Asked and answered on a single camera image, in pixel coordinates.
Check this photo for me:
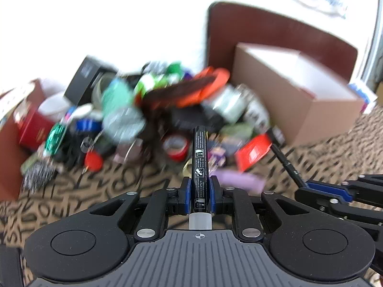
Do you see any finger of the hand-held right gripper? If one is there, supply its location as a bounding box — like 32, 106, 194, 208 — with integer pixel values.
294, 187, 383, 226
307, 174, 383, 207

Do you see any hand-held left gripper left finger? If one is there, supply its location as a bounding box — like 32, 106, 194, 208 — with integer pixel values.
89, 177, 191, 242

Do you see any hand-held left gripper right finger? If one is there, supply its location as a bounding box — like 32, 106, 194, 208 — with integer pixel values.
209, 176, 303, 242

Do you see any thick black marker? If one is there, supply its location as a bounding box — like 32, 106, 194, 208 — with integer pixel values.
189, 126, 213, 231

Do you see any thin black pen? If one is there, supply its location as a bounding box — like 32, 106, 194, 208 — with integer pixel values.
270, 128, 309, 189

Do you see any tan cardboard box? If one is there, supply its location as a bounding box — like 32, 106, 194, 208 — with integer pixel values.
231, 42, 373, 148

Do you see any red tape roll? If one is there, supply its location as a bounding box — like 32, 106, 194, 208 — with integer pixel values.
162, 134, 190, 162

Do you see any letter print blanket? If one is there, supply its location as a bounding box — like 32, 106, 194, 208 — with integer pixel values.
0, 114, 383, 287

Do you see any red packet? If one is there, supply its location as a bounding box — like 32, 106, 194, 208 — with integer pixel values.
234, 133, 273, 173

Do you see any white printed mug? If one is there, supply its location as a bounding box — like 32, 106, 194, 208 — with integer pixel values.
244, 95, 270, 132

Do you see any floral pattern cup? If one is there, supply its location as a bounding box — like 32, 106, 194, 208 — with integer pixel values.
209, 84, 255, 124

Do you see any blue and white packet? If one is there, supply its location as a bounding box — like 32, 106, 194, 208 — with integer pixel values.
346, 82, 378, 115

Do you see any red key fob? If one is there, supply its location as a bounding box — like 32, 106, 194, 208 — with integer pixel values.
84, 151, 104, 170

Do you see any clear bottle with green cap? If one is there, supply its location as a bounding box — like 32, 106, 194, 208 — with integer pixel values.
101, 78, 148, 146

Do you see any dark feather quill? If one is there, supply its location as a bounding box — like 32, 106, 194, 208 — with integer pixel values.
140, 76, 216, 118

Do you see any red tray box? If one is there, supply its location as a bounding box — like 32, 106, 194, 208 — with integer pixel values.
176, 66, 231, 109

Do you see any blue tape roll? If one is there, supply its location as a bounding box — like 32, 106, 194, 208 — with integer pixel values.
76, 119, 103, 132

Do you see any green capped bottle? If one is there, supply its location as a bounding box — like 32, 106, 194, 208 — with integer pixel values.
134, 62, 184, 97

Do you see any clear tape roll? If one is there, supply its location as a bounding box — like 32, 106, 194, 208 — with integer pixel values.
91, 73, 118, 106

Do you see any green foil packet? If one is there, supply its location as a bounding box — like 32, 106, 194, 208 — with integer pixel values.
43, 123, 67, 156

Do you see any steel wool scourer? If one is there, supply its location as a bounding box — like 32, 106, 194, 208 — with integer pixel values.
22, 159, 58, 192

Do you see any black carton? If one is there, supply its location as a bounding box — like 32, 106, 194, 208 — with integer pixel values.
64, 55, 118, 106

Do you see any white plastic tub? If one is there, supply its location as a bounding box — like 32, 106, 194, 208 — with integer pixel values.
38, 94, 71, 122

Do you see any red gift box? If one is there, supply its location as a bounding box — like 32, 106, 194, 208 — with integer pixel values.
19, 107, 56, 152

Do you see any dark red chair back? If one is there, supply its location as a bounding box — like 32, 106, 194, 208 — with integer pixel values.
207, 1, 359, 82

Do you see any brown cardboard box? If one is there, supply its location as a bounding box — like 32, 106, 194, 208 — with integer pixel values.
0, 78, 46, 201

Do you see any black phone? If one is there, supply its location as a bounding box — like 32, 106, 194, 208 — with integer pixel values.
0, 244, 24, 287

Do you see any purple tag with ring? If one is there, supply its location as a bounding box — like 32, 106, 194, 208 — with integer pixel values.
209, 168, 267, 192

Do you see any black strap bundle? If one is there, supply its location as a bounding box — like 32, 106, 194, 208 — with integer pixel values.
55, 132, 90, 171

